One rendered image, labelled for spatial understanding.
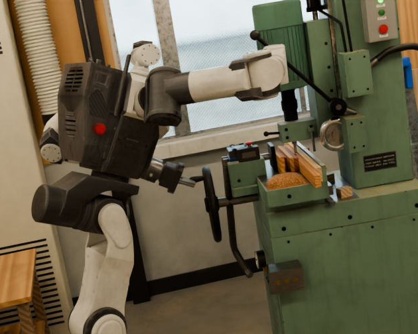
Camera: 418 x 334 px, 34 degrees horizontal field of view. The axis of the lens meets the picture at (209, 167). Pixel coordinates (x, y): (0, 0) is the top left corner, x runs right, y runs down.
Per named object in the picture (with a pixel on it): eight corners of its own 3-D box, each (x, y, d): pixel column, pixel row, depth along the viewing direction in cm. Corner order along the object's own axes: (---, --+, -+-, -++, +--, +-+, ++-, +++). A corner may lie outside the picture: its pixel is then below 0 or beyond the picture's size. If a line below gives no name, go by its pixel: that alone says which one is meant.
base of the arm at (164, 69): (194, 121, 193) (159, 112, 187) (168, 134, 203) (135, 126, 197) (194, 72, 198) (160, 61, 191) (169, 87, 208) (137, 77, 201)
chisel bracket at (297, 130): (279, 144, 260) (276, 122, 258) (316, 138, 260) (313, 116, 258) (282, 148, 252) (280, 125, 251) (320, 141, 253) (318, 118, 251)
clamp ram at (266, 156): (254, 167, 264) (251, 144, 262) (273, 164, 264) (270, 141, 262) (258, 173, 255) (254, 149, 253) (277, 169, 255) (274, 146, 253)
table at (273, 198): (223, 174, 290) (221, 160, 289) (294, 162, 291) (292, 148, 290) (240, 213, 231) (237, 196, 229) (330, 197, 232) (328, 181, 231)
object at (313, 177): (284, 155, 279) (282, 145, 278) (289, 154, 279) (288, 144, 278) (315, 187, 225) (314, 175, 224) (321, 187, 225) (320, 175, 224)
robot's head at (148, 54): (136, 69, 209) (142, 40, 209) (125, 71, 218) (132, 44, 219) (156, 75, 212) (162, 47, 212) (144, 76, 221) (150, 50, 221)
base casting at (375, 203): (253, 205, 284) (249, 184, 282) (389, 181, 286) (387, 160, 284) (271, 239, 240) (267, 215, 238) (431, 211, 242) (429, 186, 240)
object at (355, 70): (342, 95, 243) (336, 52, 240) (367, 91, 243) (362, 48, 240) (348, 98, 235) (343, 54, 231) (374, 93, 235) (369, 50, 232)
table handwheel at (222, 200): (214, 258, 252) (206, 219, 278) (268, 248, 253) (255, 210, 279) (204, 189, 239) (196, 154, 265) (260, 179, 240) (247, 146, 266)
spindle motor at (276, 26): (259, 89, 260) (247, 6, 253) (305, 81, 261) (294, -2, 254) (267, 94, 243) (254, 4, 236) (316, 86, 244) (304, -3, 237)
